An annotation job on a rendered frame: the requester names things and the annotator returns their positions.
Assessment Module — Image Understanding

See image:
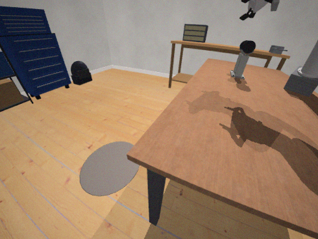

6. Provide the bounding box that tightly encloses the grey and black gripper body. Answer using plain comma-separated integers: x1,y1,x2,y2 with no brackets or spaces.
248,0,268,13

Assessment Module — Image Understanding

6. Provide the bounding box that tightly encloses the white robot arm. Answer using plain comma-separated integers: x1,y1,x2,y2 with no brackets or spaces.
265,0,318,78

